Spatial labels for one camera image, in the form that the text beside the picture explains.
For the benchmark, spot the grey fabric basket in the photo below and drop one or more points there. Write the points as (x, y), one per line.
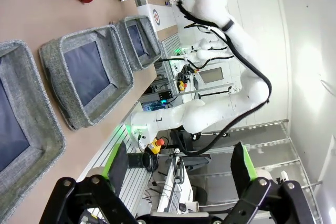
(136, 37)
(44, 129)
(86, 74)

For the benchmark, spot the grey screen panel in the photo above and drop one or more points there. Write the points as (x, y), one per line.
(211, 75)

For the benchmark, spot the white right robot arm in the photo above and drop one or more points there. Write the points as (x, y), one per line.
(210, 119)

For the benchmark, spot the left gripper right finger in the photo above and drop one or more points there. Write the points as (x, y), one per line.
(262, 195)

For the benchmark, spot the white cabinet with round logo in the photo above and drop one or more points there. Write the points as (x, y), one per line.
(164, 16)

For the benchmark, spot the white paper cup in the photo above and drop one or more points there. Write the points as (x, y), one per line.
(193, 206)

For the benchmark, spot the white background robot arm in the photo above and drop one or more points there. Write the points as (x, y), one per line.
(207, 53)

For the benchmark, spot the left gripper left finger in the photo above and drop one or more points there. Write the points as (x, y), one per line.
(78, 197)

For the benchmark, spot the yellow emergency stop button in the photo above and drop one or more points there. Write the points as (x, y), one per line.
(153, 146)

